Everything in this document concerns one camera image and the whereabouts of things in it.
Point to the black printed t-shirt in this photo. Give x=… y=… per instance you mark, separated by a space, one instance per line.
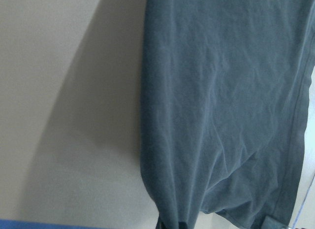
x=224 y=108

